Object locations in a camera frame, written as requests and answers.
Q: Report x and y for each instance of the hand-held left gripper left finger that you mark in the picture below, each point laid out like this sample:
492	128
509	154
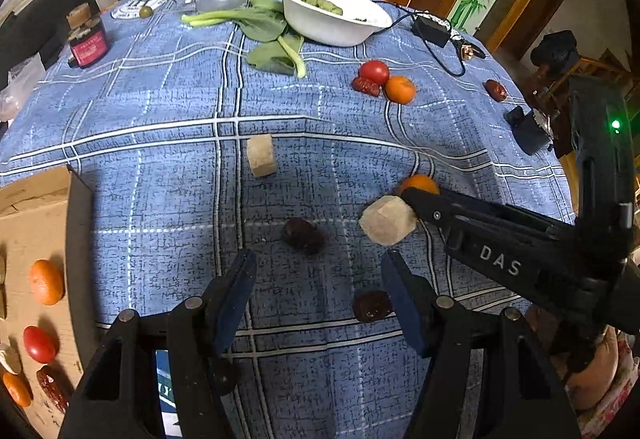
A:
235	299

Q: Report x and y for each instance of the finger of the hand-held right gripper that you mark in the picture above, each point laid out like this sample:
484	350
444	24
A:
430	205

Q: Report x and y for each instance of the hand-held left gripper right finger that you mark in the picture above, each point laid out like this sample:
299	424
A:
405	304

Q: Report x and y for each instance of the dark brown date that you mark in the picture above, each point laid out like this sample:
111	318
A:
371	306
302	235

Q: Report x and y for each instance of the large orange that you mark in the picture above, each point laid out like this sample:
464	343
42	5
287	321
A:
46	281

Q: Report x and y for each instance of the brown cardboard box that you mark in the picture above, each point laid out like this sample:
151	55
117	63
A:
50	229

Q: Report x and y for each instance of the red tomato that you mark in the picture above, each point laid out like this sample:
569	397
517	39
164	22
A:
374	71
39	344

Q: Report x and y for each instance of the large wrinkled red date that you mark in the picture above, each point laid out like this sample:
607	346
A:
52	384

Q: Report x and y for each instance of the small orange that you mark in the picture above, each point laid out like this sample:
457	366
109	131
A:
17	389
400	89

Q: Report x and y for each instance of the person's right hand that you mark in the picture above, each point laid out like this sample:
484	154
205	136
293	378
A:
607	359

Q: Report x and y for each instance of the medium orange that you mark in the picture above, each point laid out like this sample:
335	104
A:
420	183

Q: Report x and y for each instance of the small black box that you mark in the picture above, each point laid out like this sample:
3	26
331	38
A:
530	129

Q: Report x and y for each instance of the small red date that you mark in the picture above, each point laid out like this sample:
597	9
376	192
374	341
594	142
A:
366	86
496	89

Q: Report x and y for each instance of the black power adapter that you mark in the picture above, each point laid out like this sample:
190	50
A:
432	28

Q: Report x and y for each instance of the black bag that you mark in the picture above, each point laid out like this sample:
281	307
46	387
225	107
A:
555	51

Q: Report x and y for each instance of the wooden chair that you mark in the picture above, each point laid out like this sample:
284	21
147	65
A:
595	66

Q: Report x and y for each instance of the white bowl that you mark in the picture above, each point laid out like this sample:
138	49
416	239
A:
335	21

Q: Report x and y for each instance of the green bok choy stalk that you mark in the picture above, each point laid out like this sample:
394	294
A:
235	16
280	51

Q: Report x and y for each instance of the brown wooden door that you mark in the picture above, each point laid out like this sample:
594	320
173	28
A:
530	14

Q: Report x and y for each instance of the green vegetable pieces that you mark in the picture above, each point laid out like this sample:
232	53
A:
320	1

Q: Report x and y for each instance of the dark jar with red label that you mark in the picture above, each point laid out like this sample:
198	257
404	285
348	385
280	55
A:
86	39

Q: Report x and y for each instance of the small green fruit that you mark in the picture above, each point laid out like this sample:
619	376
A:
145	12

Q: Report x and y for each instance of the clear plastic bag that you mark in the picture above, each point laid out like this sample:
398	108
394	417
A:
17	84

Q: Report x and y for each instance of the black sofa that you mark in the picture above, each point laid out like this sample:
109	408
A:
45	19

